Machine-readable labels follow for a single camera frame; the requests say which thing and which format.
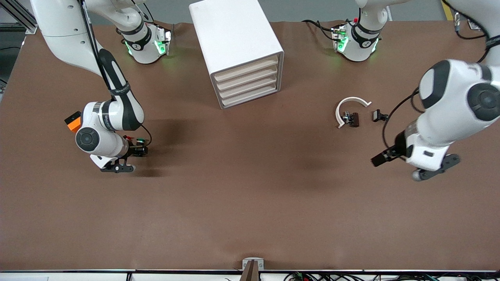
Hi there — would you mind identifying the cream plastic drawer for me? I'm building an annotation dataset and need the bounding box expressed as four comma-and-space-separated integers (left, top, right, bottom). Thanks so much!
219, 73, 280, 100
221, 82, 281, 108
216, 64, 280, 91
214, 55, 279, 82

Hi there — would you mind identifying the black arm base cable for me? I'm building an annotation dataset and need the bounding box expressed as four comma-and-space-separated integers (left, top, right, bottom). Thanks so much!
302, 19, 340, 43

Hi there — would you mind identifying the orange button enclosure box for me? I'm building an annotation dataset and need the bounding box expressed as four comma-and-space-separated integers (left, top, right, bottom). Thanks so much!
64, 111, 82, 132

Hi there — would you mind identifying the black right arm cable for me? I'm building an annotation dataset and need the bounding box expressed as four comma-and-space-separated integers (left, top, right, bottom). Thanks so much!
78, 0, 154, 148

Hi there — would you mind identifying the white drawer cabinet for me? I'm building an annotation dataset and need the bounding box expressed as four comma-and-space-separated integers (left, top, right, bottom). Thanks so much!
189, 0, 284, 110

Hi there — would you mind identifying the brown table mat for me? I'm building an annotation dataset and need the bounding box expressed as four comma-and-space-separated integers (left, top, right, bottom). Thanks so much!
0, 20, 500, 272

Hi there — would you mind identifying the grey metal bracket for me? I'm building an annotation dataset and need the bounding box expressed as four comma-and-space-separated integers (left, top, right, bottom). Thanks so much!
242, 257, 264, 271

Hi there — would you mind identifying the white curved plastic part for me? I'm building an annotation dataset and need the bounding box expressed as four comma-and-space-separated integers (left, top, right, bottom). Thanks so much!
335, 96, 372, 129

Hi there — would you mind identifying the brown camera pole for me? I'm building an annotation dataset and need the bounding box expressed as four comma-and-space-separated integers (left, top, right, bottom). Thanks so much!
239, 260, 260, 281

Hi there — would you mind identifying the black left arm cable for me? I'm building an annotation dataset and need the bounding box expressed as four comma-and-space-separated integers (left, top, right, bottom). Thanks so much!
382, 0, 493, 153

